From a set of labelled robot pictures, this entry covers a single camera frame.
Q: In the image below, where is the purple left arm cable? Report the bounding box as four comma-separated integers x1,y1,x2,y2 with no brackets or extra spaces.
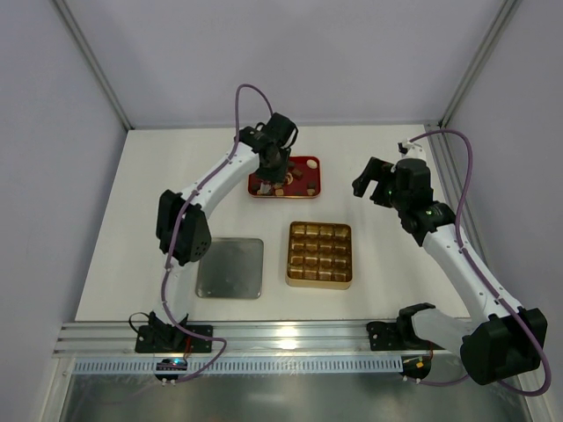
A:
154,84,276,384

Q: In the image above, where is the slotted cable duct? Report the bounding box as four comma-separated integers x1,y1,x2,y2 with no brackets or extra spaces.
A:
72,355,403,376

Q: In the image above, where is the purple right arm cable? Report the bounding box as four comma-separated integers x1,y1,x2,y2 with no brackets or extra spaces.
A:
404,129,552,398

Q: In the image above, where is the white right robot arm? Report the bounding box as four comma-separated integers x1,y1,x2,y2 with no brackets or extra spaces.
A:
352,155,551,395

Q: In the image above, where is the gold chocolate box tray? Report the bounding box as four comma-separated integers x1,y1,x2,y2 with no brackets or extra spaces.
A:
286,222,353,290

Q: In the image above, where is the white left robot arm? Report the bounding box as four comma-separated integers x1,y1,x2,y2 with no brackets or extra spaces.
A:
135,113,298,353

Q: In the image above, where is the aluminium front rail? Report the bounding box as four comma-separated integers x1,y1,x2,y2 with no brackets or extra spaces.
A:
52,316,476,358

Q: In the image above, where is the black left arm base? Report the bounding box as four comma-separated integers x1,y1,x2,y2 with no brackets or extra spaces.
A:
128,311,214,353

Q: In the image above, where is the red tray lid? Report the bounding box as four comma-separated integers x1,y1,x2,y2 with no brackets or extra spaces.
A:
247,156,322,199

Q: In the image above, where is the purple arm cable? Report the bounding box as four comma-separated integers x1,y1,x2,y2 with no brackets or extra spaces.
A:
154,84,276,384
404,129,552,398

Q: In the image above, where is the square metal plate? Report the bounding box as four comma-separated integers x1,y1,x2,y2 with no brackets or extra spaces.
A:
195,237,264,300

